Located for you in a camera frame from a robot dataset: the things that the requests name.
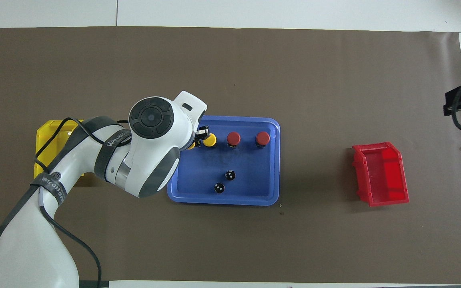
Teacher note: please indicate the yellow push button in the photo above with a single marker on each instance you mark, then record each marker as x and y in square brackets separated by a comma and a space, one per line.
[210, 140]
[191, 146]

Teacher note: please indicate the red push button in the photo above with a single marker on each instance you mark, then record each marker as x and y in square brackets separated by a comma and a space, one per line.
[233, 138]
[263, 138]

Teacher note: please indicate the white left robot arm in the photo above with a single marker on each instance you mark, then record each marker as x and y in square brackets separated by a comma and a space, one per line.
[22, 248]

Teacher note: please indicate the blue plastic tray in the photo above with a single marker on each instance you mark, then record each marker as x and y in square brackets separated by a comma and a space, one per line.
[254, 180]

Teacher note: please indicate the black cylindrical capacitor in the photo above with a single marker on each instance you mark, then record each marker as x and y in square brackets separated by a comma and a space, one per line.
[230, 175]
[219, 188]

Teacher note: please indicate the red plastic bin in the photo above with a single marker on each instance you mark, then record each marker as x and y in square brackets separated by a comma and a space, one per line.
[386, 180]

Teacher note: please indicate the brown paper table mat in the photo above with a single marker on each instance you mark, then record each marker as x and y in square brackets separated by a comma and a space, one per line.
[334, 60]

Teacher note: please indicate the yellow plastic bin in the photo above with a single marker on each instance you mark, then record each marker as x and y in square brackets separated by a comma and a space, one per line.
[45, 140]

